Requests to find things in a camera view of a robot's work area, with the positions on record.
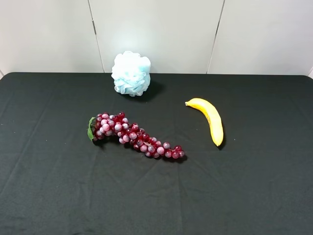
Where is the yellow banana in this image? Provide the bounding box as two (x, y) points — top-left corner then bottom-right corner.
(185, 98), (224, 147)

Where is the light blue bath loofah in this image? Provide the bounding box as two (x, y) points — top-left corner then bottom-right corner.
(112, 51), (151, 97)

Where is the red grape bunch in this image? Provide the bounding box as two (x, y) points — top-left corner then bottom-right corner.
(87, 112), (185, 160)

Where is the black tablecloth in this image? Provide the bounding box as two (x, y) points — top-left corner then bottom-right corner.
(0, 73), (313, 235)

